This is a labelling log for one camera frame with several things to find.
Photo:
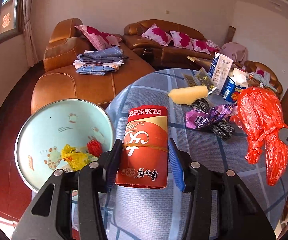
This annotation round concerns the black knitted scrubber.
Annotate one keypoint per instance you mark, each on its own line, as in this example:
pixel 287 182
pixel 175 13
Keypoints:
pixel 221 130

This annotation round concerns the brown leather chaise sofa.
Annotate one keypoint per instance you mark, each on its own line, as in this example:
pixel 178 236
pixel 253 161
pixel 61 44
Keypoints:
pixel 84 87

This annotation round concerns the blue striped folded sheet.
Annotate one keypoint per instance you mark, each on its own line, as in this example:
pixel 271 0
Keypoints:
pixel 91 70

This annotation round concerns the pink floral cloth cover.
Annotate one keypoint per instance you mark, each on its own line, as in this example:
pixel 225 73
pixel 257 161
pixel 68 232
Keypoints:
pixel 234 52

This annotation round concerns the blue plaid folded sheet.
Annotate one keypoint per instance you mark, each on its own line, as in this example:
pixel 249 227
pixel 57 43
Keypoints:
pixel 101 55

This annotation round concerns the white folded cloth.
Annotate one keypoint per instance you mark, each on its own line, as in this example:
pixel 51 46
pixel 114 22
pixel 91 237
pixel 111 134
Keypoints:
pixel 80 65

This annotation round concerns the yellow sponge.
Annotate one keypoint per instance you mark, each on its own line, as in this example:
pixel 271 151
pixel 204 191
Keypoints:
pixel 189 94

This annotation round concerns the pink rolled blanket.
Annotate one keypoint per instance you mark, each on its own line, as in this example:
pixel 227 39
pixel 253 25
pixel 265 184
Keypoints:
pixel 212 46

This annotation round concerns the purple foil wrapper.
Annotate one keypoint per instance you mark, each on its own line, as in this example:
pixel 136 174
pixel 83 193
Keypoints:
pixel 201 117

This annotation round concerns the beige curtain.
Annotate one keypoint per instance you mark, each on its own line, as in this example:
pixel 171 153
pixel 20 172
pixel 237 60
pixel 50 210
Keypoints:
pixel 30 30

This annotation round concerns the brown leather armchair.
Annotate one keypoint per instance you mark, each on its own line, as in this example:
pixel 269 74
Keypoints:
pixel 274 80

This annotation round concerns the red wrapper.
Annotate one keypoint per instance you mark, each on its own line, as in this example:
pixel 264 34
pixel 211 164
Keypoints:
pixel 94 147

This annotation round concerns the pink floral pillow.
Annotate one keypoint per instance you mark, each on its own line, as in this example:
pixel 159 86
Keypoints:
pixel 157 33
pixel 200 45
pixel 260 71
pixel 182 40
pixel 96 36

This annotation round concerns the tall white box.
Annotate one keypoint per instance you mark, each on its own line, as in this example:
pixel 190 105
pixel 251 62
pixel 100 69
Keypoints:
pixel 220 67

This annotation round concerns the blue tissue box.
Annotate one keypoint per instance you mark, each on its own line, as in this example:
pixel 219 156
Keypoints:
pixel 231 90

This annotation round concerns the mint green trash bin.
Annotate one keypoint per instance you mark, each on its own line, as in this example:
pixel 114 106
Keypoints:
pixel 46 130

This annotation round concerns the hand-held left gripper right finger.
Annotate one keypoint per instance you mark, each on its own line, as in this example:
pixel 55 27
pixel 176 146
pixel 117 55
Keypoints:
pixel 176 167

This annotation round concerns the light blue cloth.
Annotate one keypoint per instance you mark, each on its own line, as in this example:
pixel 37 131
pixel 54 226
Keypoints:
pixel 266 78

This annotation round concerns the clear packet with gold pieces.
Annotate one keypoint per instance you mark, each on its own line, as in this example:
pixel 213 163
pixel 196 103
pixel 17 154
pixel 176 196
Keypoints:
pixel 199 78

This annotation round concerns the plain red plastic bag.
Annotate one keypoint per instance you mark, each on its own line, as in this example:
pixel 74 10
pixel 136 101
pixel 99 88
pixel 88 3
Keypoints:
pixel 259 120

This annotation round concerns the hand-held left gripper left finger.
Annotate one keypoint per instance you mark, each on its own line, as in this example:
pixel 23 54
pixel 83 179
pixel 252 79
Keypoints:
pixel 114 160

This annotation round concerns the red paper carton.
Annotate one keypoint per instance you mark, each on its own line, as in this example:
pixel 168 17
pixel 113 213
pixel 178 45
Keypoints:
pixel 144 135

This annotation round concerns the yellow plastic bag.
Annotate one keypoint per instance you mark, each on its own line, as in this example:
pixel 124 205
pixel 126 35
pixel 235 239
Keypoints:
pixel 74 156

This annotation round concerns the blue plaid tablecloth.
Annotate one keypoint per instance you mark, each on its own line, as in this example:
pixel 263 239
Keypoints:
pixel 146 212

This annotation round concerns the paper cutting window decal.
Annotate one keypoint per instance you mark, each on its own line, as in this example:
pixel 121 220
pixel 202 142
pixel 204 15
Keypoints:
pixel 6 21

